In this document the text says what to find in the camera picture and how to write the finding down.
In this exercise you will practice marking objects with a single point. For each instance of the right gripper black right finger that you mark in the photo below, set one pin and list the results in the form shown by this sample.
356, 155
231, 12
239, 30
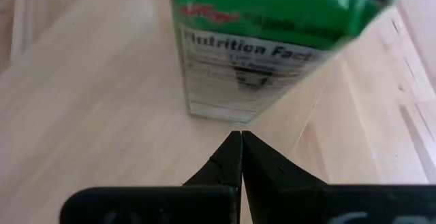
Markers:
289, 200

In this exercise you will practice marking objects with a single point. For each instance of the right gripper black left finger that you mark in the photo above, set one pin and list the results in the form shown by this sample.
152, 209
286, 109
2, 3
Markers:
204, 203

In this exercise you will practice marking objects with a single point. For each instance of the green cereal box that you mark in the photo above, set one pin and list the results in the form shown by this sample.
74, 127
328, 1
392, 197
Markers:
255, 13

